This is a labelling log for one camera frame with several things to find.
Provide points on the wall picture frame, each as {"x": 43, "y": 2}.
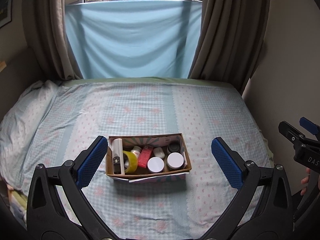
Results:
{"x": 6, "y": 14}

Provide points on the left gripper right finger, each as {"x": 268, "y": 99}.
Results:
{"x": 231, "y": 163}

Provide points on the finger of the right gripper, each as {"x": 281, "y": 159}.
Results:
{"x": 306, "y": 150}
{"x": 309, "y": 126}

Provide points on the brown right curtain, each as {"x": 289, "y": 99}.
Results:
{"x": 231, "y": 37}

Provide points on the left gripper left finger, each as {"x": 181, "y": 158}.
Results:
{"x": 88, "y": 161}

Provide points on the black lid jar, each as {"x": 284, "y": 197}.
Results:
{"x": 173, "y": 147}

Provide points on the small white bottle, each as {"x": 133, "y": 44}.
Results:
{"x": 136, "y": 151}

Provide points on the cardboard box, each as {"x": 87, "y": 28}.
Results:
{"x": 143, "y": 175}

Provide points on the white remote control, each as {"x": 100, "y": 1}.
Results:
{"x": 117, "y": 156}

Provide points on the red box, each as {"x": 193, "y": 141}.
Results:
{"x": 145, "y": 156}

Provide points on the white lid green jar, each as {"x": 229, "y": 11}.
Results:
{"x": 175, "y": 161}

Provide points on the person's right hand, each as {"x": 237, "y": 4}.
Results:
{"x": 304, "y": 182}

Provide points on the checkered bed sheet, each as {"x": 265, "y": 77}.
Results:
{"x": 52, "y": 123}

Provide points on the yellow tape roll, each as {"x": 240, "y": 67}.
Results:
{"x": 131, "y": 162}

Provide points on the white earbuds case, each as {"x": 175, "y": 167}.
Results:
{"x": 158, "y": 152}

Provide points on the yellow striped blanket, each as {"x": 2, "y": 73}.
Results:
{"x": 18, "y": 205}

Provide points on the light blue cloth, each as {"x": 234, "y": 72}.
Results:
{"x": 134, "y": 38}

